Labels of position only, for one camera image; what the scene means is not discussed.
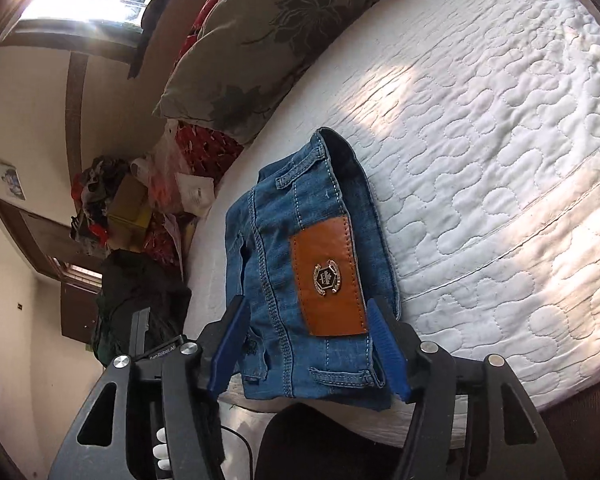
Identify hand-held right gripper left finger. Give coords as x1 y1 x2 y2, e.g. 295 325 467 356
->
47 296 252 480

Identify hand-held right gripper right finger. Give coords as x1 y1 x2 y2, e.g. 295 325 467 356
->
366 299 567 480

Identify blue denim pants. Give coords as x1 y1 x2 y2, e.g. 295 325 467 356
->
224 127 402 413

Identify person's left hand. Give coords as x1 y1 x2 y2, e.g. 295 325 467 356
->
151 426 172 468

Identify black backpack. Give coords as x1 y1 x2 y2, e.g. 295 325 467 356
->
92 249 192 363

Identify person's dark trousered leg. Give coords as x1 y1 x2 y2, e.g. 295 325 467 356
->
254 402 416 480

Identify dark wooden door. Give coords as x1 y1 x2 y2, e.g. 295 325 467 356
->
0 192 104 342

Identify yellow cardboard box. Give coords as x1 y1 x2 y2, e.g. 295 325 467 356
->
107 175 154 232

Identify clear plastic bag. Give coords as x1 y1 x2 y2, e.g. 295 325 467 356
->
130 120 182 211

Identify pile of clothes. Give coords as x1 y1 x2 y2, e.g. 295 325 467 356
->
70 156 131 252

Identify red printed blanket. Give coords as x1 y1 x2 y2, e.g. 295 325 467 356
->
142 0 246 266

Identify white quilted bed cover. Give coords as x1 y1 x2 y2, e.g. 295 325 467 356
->
182 0 600 456

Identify grey floral pillow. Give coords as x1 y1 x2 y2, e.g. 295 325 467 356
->
152 0 431 146

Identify black cable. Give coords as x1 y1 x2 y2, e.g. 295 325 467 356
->
220 424 254 480

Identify small wall picture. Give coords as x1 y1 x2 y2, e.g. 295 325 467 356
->
0 157 28 202

